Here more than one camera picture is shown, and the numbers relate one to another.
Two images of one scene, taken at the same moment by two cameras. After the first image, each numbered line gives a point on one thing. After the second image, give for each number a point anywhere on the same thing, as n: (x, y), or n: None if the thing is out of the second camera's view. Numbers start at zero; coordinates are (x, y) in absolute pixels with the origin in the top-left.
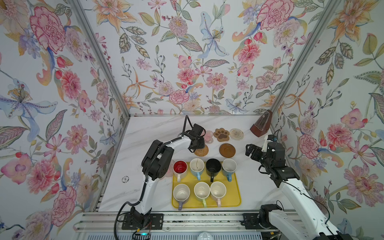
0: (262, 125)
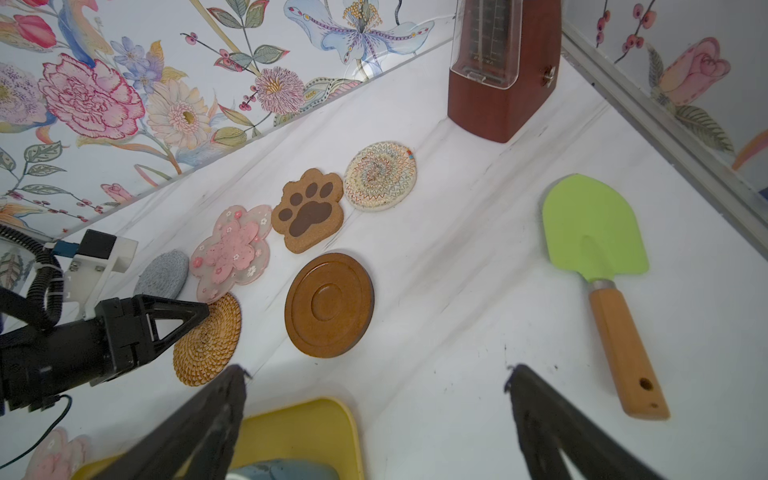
0: (504, 61)
